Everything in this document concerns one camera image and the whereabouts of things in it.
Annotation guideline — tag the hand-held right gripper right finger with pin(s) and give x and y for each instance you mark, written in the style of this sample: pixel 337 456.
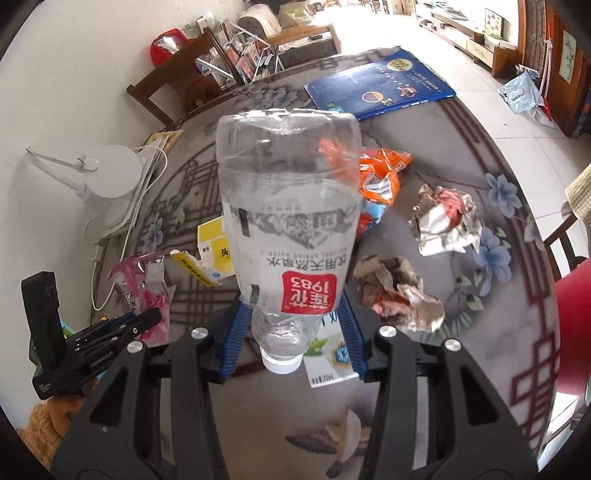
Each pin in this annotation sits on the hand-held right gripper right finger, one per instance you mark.
pixel 353 337

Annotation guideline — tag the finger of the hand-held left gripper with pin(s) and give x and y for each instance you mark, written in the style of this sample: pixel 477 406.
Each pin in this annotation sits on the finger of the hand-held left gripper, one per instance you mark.
pixel 134 327
pixel 115 321

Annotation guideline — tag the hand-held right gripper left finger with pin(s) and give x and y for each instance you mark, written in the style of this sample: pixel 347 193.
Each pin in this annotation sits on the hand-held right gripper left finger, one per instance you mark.
pixel 233 332

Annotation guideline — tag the pink foil wrapper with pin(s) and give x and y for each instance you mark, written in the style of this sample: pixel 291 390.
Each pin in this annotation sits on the pink foil wrapper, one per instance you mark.
pixel 138 281

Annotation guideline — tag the clear plastic water bottle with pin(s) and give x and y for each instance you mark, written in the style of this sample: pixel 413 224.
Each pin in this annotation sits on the clear plastic water bottle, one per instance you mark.
pixel 286 221

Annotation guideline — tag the silver red wrapper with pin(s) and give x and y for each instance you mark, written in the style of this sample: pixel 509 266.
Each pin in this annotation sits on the silver red wrapper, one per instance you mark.
pixel 443 221

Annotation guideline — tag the orange snack bag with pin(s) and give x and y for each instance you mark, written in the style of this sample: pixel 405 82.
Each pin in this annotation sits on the orange snack bag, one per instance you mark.
pixel 383 180

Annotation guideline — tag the red bin with green rim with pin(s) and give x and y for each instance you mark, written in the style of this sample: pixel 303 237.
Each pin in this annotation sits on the red bin with green rim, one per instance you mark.
pixel 575 332

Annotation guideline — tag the person's left hand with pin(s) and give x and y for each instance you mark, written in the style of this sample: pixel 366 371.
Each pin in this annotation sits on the person's left hand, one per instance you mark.
pixel 69 404

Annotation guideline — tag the white milk carton green label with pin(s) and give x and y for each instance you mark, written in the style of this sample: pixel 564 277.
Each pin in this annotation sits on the white milk carton green label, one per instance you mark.
pixel 330 360

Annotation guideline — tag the crumpled brown paper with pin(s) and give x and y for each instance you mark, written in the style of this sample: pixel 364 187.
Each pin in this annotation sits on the crumpled brown paper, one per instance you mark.
pixel 397 290

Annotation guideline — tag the torn yellow striped carton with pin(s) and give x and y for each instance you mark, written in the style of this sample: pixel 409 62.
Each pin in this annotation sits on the torn yellow striped carton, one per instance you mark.
pixel 194 271

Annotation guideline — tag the yellow white box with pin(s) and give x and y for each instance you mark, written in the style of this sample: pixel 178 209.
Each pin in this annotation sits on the yellow white box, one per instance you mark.
pixel 212 240

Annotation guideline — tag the white desk lamp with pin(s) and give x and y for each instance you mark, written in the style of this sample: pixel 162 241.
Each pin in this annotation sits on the white desk lamp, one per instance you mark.
pixel 111 184

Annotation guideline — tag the brown wooden chair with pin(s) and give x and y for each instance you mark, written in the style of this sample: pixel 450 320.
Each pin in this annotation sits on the brown wooden chair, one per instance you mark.
pixel 565 244

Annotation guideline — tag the dark wooden chair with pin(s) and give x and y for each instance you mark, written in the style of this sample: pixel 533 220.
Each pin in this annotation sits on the dark wooden chair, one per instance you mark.
pixel 152 90

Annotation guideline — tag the blue glossy booklet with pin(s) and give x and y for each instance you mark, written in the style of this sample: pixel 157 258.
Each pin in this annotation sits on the blue glossy booklet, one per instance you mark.
pixel 378 83

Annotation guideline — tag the beige checkered towel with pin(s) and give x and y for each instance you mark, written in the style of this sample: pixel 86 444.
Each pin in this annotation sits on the beige checkered towel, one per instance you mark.
pixel 579 201

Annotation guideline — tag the red plastic bag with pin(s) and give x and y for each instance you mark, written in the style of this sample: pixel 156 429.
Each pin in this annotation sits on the red plastic bag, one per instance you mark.
pixel 168 46

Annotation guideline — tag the metal magazine rack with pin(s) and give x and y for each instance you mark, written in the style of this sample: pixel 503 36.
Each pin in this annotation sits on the metal magazine rack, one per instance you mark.
pixel 240 50

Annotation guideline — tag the blue plastic bag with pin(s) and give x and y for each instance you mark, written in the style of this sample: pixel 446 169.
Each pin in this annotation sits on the blue plastic bag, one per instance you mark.
pixel 519 92

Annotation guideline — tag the wooden sofa with cushions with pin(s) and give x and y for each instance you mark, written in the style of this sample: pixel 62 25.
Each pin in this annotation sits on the wooden sofa with cushions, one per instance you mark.
pixel 295 41

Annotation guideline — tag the long television cabinet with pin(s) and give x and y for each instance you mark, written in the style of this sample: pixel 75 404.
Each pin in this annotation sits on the long television cabinet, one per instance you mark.
pixel 471 41

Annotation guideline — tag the white mop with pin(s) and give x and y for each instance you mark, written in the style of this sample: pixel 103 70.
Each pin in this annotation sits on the white mop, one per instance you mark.
pixel 545 74

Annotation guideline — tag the colourful framed picture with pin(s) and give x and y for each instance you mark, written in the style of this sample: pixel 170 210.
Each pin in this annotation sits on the colourful framed picture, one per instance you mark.
pixel 494 23

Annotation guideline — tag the small wooden picture frame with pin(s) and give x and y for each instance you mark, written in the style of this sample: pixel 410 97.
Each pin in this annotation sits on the small wooden picture frame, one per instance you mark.
pixel 164 140

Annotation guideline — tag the bamboo print wall panel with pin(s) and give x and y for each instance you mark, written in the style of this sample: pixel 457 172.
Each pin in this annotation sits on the bamboo print wall panel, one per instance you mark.
pixel 569 55

